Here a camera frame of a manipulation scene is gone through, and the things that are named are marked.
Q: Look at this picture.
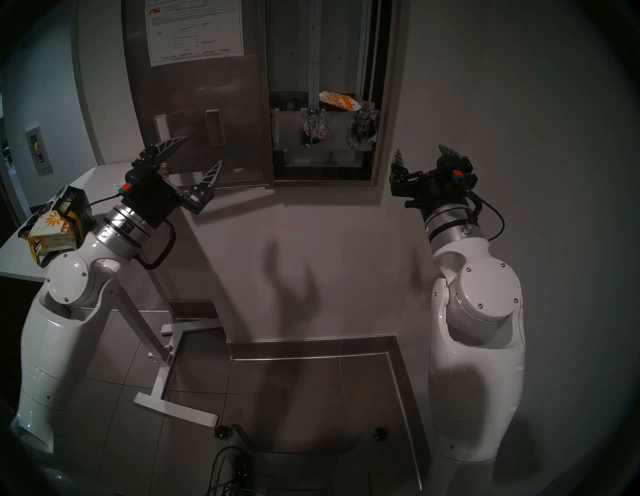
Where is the grey door frame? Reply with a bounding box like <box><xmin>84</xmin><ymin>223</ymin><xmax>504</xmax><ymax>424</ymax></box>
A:
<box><xmin>70</xmin><ymin>0</ymin><xmax>106</xmax><ymax>166</ymax></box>

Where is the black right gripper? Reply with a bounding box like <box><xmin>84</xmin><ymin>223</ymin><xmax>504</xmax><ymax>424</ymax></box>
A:
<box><xmin>390</xmin><ymin>144</ymin><xmax>476</xmax><ymax>216</ymax></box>

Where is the white instruction sheet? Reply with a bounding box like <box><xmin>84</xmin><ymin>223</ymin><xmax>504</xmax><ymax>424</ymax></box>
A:
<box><xmin>145</xmin><ymin>0</ymin><xmax>245</xmax><ymax>67</ymax></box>

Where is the black yellow pad package bag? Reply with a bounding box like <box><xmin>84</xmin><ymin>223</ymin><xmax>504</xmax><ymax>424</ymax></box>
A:
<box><xmin>17</xmin><ymin>185</ymin><xmax>97</xmax><ymax>268</ymax></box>

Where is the stainless steel dispenser door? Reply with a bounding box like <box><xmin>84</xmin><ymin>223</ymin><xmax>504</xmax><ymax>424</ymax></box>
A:
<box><xmin>121</xmin><ymin>0</ymin><xmax>275</xmax><ymax>190</ymax></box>

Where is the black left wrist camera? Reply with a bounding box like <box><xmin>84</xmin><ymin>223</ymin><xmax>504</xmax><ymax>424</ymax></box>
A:
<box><xmin>119</xmin><ymin>170</ymin><xmax>146</xmax><ymax>197</ymax></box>

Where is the orange white pad packet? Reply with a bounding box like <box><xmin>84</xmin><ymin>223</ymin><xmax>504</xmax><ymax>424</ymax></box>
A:
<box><xmin>318</xmin><ymin>90</ymin><xmax>362</xmax><ymax>112</ymax></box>

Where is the chrome tampon dispensing mechanism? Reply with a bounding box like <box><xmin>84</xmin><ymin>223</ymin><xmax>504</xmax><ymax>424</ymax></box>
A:
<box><xmin>347</xmin><ymin>107</ymin><xmax>380</xmax><ymax>150</ymax></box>

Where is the thin black left camera cable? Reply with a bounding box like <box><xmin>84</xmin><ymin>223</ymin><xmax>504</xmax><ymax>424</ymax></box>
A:
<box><xmin>87</xmin><ymin>191</ymin><xmax>126</xmax><ymax>236</ymax></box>

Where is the green and black cable bundle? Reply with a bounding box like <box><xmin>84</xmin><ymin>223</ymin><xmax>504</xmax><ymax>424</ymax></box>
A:
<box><xmin>205</xmin><ymin>446</ymin><xmax>253</xmax><ymax>496</ymax></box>

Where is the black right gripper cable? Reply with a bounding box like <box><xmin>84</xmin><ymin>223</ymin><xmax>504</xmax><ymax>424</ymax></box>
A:
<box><xmin>462</xmin><ymin>187</ymin><xmax>505</xmax><ymax>242</ymax></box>

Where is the stainless steel dispenser cabinet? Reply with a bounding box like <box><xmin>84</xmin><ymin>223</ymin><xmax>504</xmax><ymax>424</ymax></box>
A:
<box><xmin>259</xmin><ymin>0</ymin><xmax>399</xmax><ymax>189</ymax></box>

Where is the wall fire extinguisher cabinet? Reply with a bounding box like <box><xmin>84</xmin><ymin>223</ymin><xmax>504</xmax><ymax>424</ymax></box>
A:
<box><xmin>25</xmin><ymin>126</ymin><xmax>54</xmax><ymax>177</ymax></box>

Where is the white table with legs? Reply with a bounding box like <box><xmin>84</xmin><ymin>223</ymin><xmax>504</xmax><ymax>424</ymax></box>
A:
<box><xmin>0</xmin><ymin>162</ymin><xmax>223</xmax><ymax>428</ymax></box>

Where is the chrome pad dispensing mechanism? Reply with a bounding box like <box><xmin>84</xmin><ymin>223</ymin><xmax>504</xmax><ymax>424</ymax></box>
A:
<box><xmin>299</xmin><ymin>109</ymin><xmax>331</xmax><ymax>149</ymax></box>

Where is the white pad with orange flower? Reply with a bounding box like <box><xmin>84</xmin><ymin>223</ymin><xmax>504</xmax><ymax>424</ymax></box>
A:
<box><xmin>27</xmin><ymin>209</ymin><xmax>83</xmax><ymax>241</ymax></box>

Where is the thick black left gripper cable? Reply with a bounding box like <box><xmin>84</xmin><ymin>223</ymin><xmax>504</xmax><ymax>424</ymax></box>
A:
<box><xmin>134</xmin><ymin>217</ymin><xmax>177</xmax><ymax>271</ymax></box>

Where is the dark robot base platform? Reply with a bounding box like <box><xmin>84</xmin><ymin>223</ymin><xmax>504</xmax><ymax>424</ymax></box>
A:
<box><xmin>230</xmin><ymin>425</ymin><xmax>406</xmax><ymax>496</ymax></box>

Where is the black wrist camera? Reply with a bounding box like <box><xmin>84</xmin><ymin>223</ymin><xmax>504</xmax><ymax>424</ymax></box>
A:
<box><xmin>119</xmin><ymin>170</ymin><xmax>146</xmax><ymax>197</ymax></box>
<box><xmin>437</xmin><ymin>156</ymin><xmax>476</xmax><ymax>190</ymax></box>

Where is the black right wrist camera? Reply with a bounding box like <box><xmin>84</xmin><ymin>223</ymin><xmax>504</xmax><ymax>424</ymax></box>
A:
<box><xmin>437</xmin><ymin>156</ymin><xmax>476</xmax><ymax>190</ymax></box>

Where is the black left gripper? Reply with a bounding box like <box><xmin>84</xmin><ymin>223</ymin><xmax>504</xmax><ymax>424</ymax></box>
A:
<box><xmin>120</xmin><ymin>136</ymin><xmax>223</xmax><ymax>229</ymax></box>

